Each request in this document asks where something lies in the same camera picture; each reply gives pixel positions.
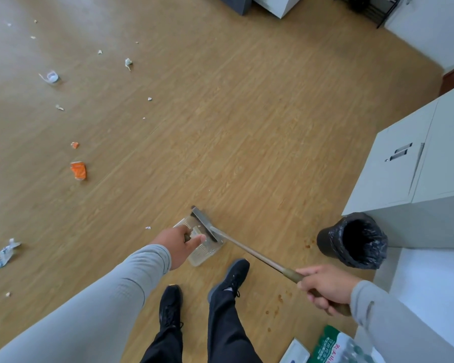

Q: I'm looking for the person's right hand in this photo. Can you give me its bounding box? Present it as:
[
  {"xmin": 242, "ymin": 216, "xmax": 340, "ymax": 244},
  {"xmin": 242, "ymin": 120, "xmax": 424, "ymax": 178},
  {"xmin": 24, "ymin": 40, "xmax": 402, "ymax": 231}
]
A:
[{"xmin": 296, "ymin": 264, "xmax": 364, "ymax": 318}]

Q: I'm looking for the person's left hand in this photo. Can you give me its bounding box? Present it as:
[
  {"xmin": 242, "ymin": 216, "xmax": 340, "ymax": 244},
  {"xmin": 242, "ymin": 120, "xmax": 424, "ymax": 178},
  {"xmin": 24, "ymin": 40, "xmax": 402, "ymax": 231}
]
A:
[{"xmin": 150, "ymin": 225, "xmax": 207, "ymax": 271}]

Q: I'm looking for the clear plastic dustpan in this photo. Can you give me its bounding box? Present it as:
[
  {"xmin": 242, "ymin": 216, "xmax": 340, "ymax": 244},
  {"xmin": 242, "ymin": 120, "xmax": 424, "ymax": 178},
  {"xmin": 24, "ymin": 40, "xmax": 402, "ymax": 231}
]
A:
[{"xmin": 173, "ymin": 216, "xmax": 226, "ymax": 267}]

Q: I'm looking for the long-handled broom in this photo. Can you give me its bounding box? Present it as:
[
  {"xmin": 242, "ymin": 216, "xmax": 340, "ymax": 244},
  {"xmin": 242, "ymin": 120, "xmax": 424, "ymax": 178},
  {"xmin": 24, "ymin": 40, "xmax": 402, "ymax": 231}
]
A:
[{"xmin": 190, "ymin": 206, "xmax": 353, "ymax": 317}]

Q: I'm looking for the black trash bin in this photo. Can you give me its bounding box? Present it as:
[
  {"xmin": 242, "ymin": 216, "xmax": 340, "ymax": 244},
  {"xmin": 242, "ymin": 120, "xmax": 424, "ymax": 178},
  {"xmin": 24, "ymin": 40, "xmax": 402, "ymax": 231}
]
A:
[{"xmin": 316, "ymin": 212, "xmax": 388, "ymax": 270}]

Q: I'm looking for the orange trash wrapper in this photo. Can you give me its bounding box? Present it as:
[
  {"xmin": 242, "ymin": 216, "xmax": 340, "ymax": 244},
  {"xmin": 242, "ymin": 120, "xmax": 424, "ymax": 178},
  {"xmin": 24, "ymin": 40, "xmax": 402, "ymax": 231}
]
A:
[{"xmin": 70, "ymin": 161, "xmax": 88, "ymax": 181}]

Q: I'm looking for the white-blue paper scrap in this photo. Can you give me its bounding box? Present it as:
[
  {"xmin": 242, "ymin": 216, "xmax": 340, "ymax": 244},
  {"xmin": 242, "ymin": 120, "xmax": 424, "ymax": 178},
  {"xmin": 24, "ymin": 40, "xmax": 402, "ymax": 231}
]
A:
[{"xmin": 0, "ymin": 237, "xmax": 22, "ymax": 272}]

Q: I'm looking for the person's left forearm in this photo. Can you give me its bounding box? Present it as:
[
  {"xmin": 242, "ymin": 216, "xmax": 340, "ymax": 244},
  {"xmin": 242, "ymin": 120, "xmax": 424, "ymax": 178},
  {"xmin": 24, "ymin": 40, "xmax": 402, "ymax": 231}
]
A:
[{"xmin": 0, "ymin": 244, "xmax": 173, "ymax": 363}]

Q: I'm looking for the person's right leg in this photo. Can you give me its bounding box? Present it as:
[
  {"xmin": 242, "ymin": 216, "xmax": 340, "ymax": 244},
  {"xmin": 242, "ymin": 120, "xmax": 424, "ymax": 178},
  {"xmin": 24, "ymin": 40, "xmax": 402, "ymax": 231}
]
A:
[{"xmin": 207, "ymin": 289, "xmax": 264, "ymax": 363}]

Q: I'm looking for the person's leg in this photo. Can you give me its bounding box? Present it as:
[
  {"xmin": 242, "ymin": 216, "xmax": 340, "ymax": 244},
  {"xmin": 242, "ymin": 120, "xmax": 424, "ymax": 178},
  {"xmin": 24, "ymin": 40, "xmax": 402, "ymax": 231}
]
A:
[
  {"xmin": 140, "ymin": 321, "xmax": 184, "ymax": 363},
  {"xmin": 207, "ymin": 289, "xmax": 264, "ymax": 363}
]

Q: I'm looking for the person's left leg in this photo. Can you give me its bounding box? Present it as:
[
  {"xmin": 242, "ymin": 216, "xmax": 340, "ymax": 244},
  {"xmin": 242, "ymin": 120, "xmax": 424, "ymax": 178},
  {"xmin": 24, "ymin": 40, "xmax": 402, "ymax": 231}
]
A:
[{"xmin": 140, "ymin": 321, "xmax": 184, "ymax": 363}]

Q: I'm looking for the black left shoe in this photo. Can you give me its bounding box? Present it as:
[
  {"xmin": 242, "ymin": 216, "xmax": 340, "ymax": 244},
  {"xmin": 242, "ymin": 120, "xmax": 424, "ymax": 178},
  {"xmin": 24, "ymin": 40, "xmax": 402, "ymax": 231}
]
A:
[{"xmin": 158, "ymin": 285, "xmax": 184, "ymax": 331}]

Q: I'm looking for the black shoe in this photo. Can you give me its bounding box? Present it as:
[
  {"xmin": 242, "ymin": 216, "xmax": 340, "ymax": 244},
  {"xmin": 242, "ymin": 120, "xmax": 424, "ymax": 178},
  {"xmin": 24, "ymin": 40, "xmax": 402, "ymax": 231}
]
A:
[
  {"xmin": 158, "ymin": 285, "xmax": 184, "ymax": 331},
  {"xmin": 207, "ymin": 259, "xmax": 250, "ymax": 303}
]

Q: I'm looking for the shrink-wrapped pack of water bottles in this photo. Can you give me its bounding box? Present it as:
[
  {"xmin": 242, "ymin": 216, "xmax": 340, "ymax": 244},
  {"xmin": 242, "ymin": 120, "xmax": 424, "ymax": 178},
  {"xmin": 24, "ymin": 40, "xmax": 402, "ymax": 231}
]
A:
[{"xmin": 306, "ymin": 325, "xmax": 386, "ymax": 363}]

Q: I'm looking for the black right shoe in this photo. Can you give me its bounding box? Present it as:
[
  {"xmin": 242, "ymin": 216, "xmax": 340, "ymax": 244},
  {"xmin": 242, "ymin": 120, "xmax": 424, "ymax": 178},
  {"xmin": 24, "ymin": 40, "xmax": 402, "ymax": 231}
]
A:
[{"xmin": 207, "ymin": 259, "xmax": 250, "ymax": 303}]

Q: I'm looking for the grey metal filing cabinet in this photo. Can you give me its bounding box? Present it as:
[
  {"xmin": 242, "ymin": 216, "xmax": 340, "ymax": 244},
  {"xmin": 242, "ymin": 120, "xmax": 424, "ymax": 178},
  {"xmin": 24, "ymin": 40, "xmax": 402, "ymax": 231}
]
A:
[{"xmin": 342, "ymin": 80, "xmax": 454, "ymax": 249}]

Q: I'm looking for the large light grey cabinet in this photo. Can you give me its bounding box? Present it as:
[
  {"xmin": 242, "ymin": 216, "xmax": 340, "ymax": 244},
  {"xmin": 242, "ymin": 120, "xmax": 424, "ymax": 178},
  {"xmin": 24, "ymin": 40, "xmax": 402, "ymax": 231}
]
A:
[{"xmin": 252, "ymin": 0, "xmax": 305, "ymax": 19}]

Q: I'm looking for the black metal rack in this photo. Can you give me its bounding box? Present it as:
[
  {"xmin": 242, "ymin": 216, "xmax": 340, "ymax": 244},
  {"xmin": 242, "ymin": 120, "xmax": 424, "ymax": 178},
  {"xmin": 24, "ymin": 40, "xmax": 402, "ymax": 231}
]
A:
[{"xmin": 332, "ymin": 0, "xmax": 404, "ymax": 29}]

